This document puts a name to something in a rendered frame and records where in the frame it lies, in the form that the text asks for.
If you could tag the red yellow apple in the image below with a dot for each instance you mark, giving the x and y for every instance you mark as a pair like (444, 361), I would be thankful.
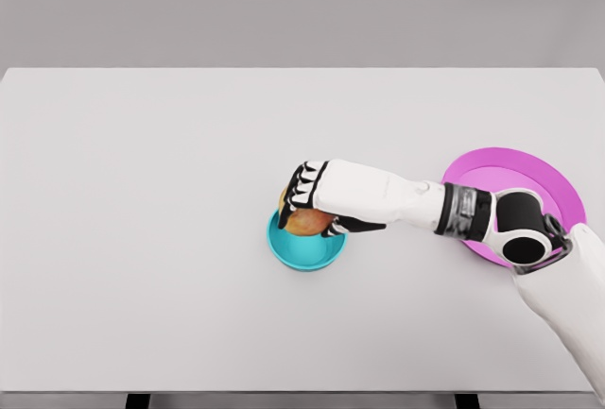
(307, 222)

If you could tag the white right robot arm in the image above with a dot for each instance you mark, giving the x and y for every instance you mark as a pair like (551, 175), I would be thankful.
(472, 213)

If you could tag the blue bowl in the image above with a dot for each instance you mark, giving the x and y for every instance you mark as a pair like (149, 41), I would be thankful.
(305, 250)

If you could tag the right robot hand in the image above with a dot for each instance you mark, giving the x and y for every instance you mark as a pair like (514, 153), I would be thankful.
(345, 189)

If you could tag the pink plate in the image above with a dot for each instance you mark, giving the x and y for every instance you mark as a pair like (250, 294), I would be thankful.
(515, 168)

